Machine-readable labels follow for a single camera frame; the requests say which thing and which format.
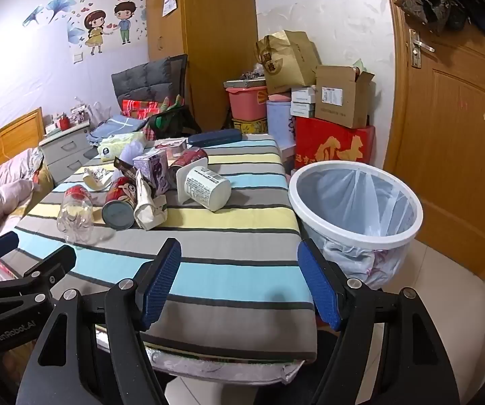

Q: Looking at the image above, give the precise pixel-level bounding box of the wooden bed headboard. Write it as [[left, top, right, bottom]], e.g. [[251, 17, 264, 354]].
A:
[[0, 107, 45, 173]]

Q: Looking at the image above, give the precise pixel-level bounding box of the clear plastic bottle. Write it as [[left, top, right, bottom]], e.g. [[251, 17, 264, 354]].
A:
[[57, 186, 96, 245]]

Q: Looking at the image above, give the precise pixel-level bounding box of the brown patterned handbag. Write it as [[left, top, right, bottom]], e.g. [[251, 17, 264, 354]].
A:
[[395, 0, 452, 36]]

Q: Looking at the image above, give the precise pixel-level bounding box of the translucent bin liner bag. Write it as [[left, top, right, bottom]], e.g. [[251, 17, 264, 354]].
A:
[[299, 169, 414, 288]]

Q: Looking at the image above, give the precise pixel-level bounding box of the pink bedding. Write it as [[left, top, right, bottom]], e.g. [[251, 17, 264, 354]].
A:
[[0, 147, 53, 241]]

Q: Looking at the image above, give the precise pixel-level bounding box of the red drink can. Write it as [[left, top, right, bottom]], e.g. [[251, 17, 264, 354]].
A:
[[170, 147, 208, 173], [101, 176, 138, 231]]

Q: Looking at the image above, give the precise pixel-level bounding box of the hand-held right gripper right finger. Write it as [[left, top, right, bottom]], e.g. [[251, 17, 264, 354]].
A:
[[297, 238, 479, 405]]

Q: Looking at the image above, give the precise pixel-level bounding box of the grey padded chair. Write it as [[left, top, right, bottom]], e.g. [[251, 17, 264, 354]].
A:
[[111, 54, 203, 136]]

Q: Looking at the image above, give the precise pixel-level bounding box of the brown paper bag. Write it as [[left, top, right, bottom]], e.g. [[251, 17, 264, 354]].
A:
[[255, 29, 323, 96]]

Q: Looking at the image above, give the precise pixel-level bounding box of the small white box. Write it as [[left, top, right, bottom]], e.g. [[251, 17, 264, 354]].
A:
[[290, 101, 316, 118], [291, 86, 317, 103]]

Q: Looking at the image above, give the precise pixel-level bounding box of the wooden door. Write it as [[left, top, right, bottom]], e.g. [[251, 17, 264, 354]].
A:
[[381, 0, 485, 281]]

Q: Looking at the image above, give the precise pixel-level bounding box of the metal door handle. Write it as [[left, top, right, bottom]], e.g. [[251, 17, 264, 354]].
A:
[[409, 29, 436, 68]]

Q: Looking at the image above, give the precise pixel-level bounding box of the brown snack packet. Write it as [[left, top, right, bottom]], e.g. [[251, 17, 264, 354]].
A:
[[113, 157, 142, 182]]

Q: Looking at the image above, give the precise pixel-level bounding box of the grey drawer nightstand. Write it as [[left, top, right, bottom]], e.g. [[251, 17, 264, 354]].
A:
[[40, 124, 100, 186]]

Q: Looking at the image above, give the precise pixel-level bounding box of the red plaid cloth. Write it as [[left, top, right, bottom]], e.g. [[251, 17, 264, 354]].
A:
[[122, 95, 184, 119]]

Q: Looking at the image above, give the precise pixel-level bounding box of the lavender round box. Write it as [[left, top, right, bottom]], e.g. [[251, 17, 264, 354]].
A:
[[266, 94, 296, 148]]

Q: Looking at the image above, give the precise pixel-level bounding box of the green tissue pack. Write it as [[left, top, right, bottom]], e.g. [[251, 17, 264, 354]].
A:
[[99, 133, 147, 162]]

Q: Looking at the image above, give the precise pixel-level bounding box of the open cardboard box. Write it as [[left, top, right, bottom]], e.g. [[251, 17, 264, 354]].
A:
[[314, 64, 376, 129]]

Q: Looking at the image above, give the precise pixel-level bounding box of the striped table cloth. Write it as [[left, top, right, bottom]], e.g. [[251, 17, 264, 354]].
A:
[[0, 134, 320, 366]]

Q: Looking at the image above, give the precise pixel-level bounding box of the strawberry milk carton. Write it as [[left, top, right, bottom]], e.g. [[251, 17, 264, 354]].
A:
[[155, 138, 187, 153]]

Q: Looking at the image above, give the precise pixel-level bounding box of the wooden wardrobe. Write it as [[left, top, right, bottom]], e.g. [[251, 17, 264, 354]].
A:
[[146, 0, 260, 144]]

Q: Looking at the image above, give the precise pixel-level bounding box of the cartoon couple wall sticker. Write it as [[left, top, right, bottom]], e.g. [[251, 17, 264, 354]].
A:
[[22, 0, 148, 56]]

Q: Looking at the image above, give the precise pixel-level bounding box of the patterned paper cup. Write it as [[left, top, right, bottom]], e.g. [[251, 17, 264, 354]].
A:
[[134, 169, 169, 232]]

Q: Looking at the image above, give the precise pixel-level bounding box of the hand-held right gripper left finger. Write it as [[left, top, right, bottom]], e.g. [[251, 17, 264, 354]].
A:
[[17, 237, 183, 405]]

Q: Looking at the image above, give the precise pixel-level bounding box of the black and green bag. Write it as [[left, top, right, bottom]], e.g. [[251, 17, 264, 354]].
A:
[[147, 107, 203, 140]]

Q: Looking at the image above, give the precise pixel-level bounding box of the yellow patterned box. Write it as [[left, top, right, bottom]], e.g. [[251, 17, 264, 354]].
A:
[[231, 117, 268, 135]]

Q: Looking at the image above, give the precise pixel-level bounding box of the white square box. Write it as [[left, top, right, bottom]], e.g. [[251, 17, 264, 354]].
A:
[[278, 145, 298, 173]]

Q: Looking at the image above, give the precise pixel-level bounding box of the blue checked folded cloth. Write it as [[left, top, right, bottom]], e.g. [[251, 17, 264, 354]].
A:
[[87, 114, 148, 146]]

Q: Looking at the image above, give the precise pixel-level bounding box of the pink storage box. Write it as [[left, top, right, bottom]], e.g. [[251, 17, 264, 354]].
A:
[[224, 85, 268, 121]]

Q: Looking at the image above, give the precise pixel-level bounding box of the grey tray of clutter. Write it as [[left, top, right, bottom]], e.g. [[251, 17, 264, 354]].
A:
[[224, 72, 267, 89]]

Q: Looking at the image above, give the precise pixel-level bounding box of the white labelled paper cup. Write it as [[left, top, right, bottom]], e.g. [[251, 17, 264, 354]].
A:
[[183, 165, 232, 212]]

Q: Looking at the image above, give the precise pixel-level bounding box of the white round trash bin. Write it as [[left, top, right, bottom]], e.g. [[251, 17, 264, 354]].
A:
[[288, 161, 424, 292]]

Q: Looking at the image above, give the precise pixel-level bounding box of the red gift box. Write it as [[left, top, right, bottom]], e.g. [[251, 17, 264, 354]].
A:
[[294, 116, 376, 171]]

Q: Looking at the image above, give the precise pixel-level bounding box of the crumpled white wrapper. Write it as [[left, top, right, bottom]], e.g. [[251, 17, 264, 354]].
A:
[[83, 166, 114, 191]]

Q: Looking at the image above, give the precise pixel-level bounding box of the navy glasses case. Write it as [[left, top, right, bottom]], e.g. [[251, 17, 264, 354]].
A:
[[187, 129, 243, 148]]

